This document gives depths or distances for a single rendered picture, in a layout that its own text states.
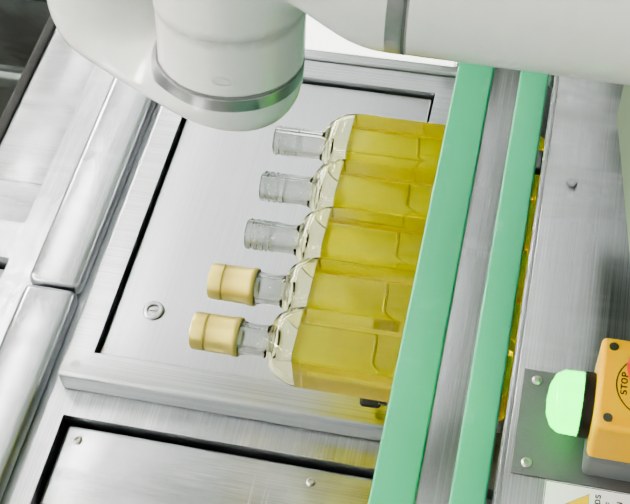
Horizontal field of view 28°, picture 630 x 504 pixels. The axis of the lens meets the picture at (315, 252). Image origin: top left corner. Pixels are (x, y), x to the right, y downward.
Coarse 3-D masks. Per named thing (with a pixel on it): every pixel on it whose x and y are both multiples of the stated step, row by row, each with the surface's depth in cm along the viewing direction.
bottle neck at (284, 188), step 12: (264, 180) 120; (276, 180) 120; (288, 180) 120; (300, 180) 120; (264, 192) 121; (276, 192) 120; (288, 192) 120; (300, 192) 120; (288, 204) 121; (300, 204) 121
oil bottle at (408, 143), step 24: (336, 120) 123; (360, 120) 122; (384, 120) 122; (408, 120) 122; (336, 144) 121; (360, 144) 120; (384, 144) 120; (408, 144) 120; (432, 144) 120; (432, 168) 119
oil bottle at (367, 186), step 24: (336, 168) 119; (360, 168) 119; (384, 168) 119; (408, 168) 119; (312, 192) 118; (336, 192) 117; (360, 192) 117; (384, 192) 117; (408, 192) 117; (408, 216) 116; (528, 216) 115
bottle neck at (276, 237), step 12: (252, 228) 117; (264, 228) 117; (276, 228) 117; (288, 228) 117; (252, 240) 117; (264, 240) 117; (276, 240) 117; (288, 240) 116; (276, 252) 118; (288, 252) 117
